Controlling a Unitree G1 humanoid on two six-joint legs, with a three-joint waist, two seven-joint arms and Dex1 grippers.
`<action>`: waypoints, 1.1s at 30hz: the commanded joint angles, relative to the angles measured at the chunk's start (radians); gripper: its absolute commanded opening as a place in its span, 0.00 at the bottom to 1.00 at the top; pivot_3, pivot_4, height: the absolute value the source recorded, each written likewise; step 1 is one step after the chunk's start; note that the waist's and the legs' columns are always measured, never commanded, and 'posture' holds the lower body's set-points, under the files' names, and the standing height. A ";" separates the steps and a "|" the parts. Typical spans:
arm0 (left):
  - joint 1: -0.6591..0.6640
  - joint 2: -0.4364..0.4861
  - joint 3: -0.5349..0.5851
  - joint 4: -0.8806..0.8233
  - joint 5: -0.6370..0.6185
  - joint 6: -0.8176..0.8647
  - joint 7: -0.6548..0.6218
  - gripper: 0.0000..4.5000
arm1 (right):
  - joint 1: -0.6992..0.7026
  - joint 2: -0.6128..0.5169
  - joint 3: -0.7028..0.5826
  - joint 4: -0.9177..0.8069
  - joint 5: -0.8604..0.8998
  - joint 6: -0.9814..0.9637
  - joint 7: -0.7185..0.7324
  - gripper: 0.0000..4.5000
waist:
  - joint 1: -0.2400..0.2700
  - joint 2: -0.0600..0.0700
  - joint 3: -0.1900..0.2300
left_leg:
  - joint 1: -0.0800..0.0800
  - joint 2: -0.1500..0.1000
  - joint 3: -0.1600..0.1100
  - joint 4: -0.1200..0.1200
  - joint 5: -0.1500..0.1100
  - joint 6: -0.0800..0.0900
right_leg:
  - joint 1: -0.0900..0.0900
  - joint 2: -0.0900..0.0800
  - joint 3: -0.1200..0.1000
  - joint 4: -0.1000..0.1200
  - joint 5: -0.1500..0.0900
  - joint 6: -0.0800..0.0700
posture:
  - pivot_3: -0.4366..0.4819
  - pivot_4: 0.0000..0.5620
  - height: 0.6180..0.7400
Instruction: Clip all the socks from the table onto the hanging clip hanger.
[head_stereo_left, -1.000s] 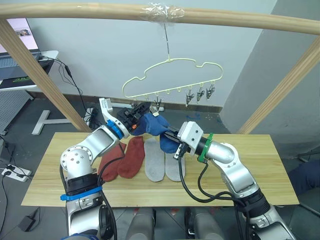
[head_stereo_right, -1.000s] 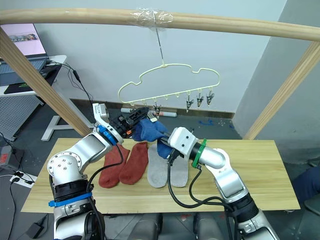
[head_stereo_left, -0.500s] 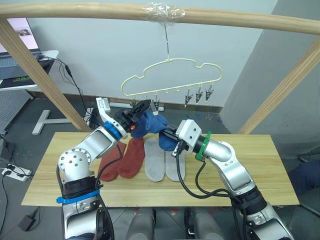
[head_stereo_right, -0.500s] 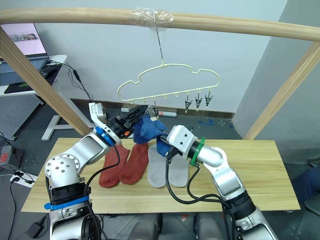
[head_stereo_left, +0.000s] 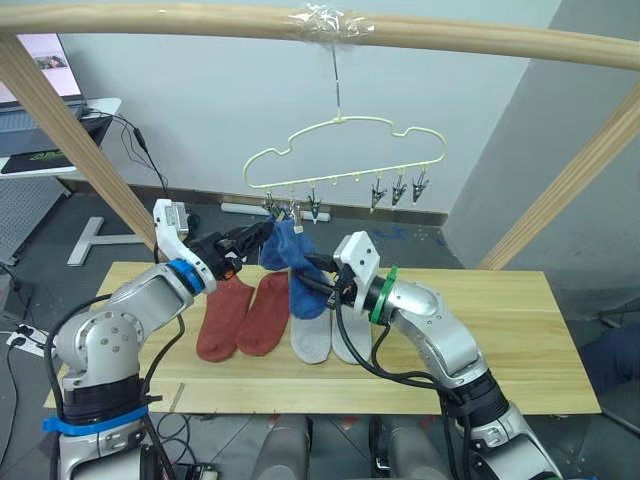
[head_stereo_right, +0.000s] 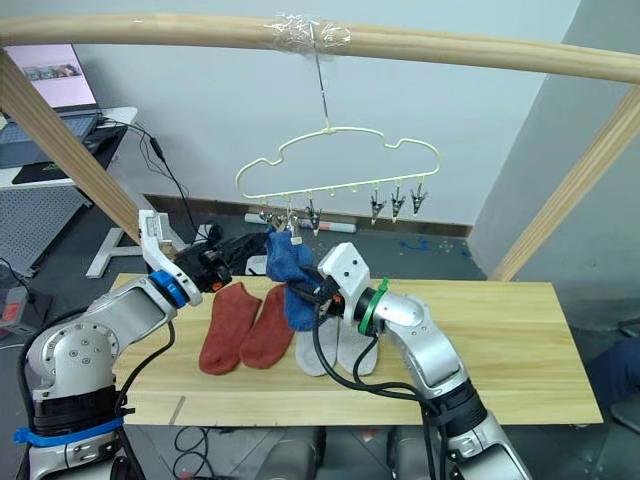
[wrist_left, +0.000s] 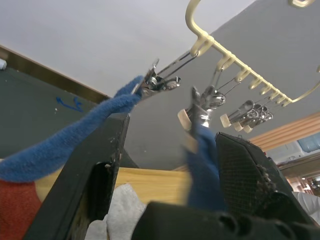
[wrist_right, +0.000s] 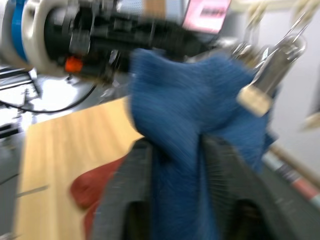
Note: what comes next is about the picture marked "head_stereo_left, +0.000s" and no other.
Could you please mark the black mouse pad green logo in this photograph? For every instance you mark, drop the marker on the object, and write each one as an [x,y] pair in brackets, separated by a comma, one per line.
[30,159]

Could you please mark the wooden frame crossbar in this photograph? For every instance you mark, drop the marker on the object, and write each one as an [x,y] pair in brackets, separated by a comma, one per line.
[150,17]

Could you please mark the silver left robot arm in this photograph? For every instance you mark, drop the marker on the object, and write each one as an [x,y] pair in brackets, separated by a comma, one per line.
[110,340]

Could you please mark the light grey sock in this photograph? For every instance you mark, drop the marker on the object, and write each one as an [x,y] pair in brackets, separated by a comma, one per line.
[311,342]
[350,340]

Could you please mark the metal hanger hook rod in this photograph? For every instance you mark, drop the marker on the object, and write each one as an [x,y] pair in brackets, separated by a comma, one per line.
[338,85]

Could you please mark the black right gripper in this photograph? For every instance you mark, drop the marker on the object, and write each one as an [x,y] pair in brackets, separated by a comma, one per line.
[341,290]

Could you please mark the grey laptop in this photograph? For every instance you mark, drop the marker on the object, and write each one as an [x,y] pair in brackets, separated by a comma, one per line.
[30,125]

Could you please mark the clear tape wad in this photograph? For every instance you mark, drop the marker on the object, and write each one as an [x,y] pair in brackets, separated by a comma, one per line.
[327,22]

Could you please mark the grey rounded robot leg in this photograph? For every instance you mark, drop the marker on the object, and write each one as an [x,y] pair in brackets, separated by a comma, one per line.
[407,447]
[282,447]

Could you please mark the white desk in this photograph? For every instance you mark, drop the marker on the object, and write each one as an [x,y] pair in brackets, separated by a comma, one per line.
[107,105]

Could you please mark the metal hanger clip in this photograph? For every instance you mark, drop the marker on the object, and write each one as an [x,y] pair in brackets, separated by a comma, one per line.
[269,202]
[398,191]
[377,194]
[420,187]
[296,215]
[315,205]

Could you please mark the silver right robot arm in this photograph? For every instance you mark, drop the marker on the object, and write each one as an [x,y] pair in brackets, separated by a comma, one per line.
[440,330]

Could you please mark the wooden frame slanted post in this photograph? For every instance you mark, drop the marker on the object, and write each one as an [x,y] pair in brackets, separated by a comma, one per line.
[565,180]
[75,140]

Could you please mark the grey perforated metal panel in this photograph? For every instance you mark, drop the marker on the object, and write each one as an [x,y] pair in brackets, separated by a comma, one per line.
[25,215]

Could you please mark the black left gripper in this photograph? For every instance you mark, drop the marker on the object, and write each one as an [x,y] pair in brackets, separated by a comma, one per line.
[212,251]

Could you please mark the person in dark blue clothes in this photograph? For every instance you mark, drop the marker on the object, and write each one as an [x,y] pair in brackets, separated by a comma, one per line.
[612,357]

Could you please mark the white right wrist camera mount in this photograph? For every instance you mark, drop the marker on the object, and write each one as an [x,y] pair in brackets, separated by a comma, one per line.
[361,257]

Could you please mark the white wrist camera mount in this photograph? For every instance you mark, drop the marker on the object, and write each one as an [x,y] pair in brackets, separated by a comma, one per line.
[361,257]
[170,241]

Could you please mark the blue fuzzy sock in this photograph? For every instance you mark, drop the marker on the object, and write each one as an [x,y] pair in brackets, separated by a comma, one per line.
[305,300]
[271,252]

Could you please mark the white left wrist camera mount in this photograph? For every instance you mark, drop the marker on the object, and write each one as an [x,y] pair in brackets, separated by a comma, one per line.
[170,241]

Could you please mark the pale yellow cloud-shaped clip hanger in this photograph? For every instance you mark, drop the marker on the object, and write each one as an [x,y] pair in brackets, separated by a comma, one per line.
[345,119]

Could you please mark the white floor power strip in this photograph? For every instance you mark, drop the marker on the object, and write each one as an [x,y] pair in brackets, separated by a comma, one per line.
[27,340]

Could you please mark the red sock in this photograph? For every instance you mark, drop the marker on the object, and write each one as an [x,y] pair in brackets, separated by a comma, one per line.
[220,325]
[265,320]

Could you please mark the white T-shaped stand base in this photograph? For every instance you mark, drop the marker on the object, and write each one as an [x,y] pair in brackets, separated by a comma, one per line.
[90,240]

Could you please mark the white long power strip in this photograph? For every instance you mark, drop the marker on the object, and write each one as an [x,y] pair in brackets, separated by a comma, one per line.
[240,206]

